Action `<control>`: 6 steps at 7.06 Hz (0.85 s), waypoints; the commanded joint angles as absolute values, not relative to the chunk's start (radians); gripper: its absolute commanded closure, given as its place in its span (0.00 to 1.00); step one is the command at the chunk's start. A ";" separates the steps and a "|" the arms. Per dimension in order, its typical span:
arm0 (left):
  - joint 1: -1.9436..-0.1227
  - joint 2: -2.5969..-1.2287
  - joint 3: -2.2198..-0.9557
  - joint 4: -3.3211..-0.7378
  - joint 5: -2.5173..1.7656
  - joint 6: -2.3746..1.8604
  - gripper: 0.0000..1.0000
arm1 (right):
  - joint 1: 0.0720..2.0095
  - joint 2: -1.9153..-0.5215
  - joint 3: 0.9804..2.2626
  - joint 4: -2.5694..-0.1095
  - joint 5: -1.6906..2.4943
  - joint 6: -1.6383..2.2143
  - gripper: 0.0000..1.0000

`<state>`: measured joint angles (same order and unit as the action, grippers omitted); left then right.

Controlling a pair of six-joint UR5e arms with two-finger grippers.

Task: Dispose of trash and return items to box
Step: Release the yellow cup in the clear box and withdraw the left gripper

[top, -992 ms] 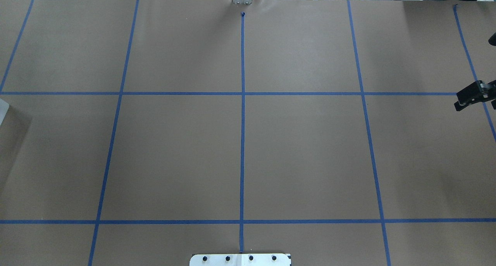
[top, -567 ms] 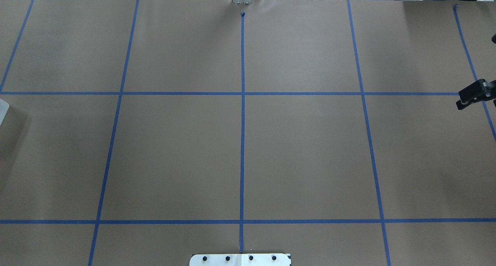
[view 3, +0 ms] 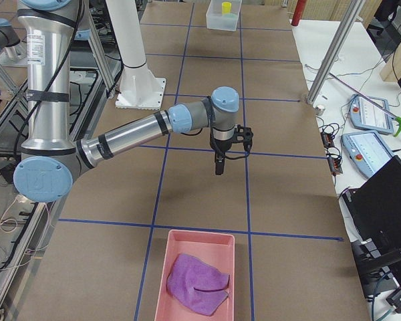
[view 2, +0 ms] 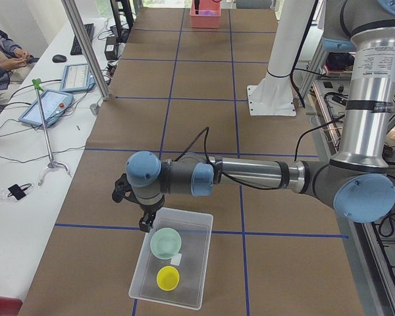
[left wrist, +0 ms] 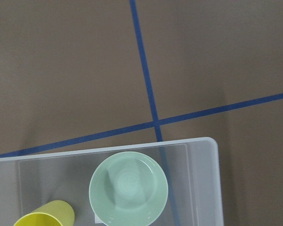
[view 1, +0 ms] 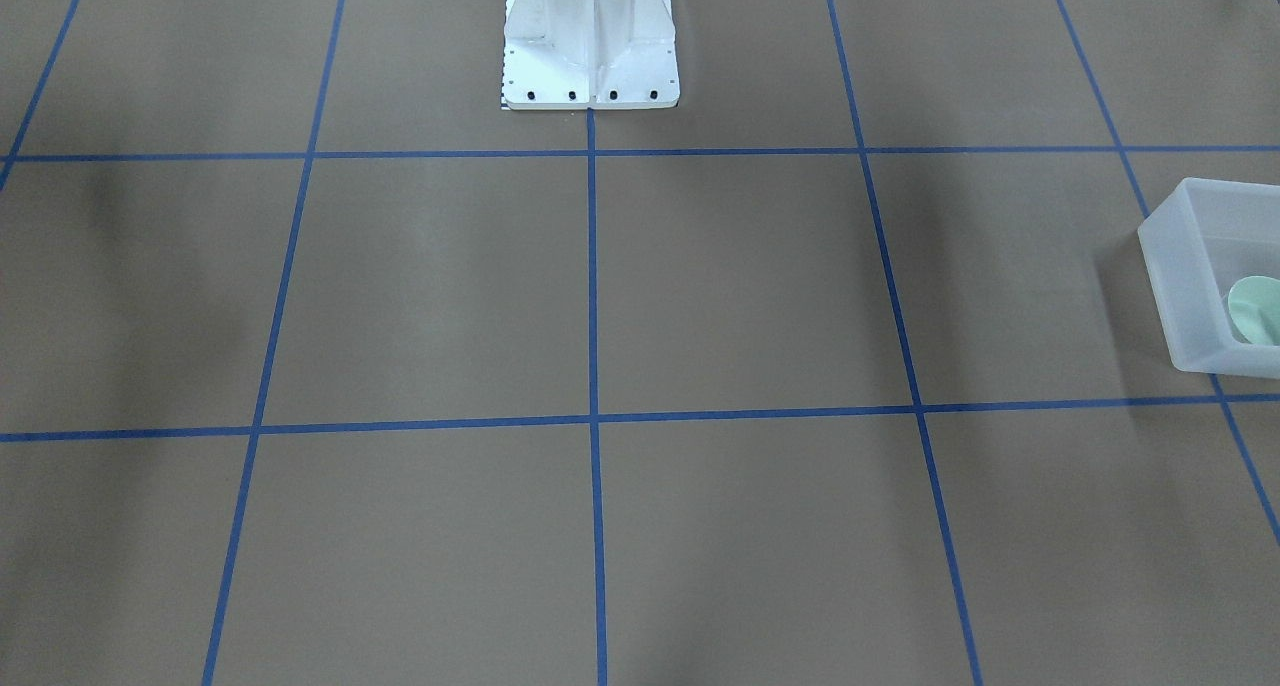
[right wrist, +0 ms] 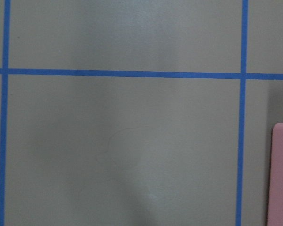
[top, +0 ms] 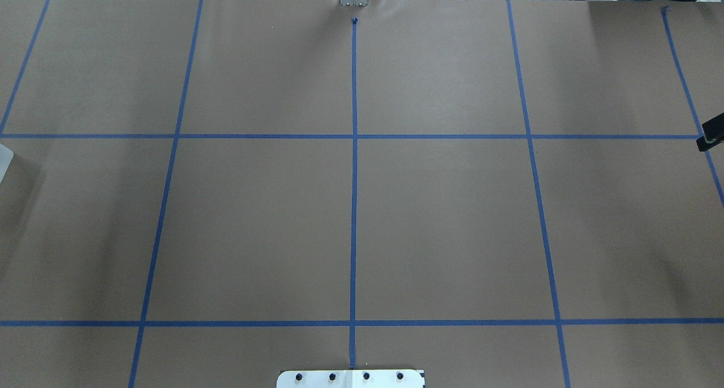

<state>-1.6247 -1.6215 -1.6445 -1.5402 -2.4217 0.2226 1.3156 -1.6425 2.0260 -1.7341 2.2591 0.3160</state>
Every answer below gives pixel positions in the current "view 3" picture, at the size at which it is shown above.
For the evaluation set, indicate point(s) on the purple microfiber cloth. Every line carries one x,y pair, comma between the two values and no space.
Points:
198,286

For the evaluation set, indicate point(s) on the left teach pendant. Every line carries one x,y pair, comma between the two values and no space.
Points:
366,116

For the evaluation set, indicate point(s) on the red fire extinguisher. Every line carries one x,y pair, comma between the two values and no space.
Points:
298,12

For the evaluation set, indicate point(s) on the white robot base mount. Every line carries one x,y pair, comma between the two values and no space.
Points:
139,88

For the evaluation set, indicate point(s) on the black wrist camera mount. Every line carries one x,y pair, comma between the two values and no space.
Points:
244,135

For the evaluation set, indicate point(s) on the pale green bowl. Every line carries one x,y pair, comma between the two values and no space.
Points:
230,16

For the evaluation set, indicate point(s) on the teach pendant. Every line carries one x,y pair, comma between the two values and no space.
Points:
366,116
368,151

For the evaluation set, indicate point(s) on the right teach pendant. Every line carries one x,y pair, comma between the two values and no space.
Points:
368,151

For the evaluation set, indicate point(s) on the clear plastic bin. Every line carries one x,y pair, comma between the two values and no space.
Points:
215,19

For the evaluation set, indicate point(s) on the yellow plastic cup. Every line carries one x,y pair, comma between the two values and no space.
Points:
226,7

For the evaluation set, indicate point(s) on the pink plastic bin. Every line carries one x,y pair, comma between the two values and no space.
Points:
216,249

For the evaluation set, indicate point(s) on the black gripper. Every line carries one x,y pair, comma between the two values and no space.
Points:
221,146

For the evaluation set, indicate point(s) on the green handled reacher grabber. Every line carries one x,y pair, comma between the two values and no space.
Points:
391,115

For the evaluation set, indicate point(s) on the aluminium frame post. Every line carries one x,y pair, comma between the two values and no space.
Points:
335,46

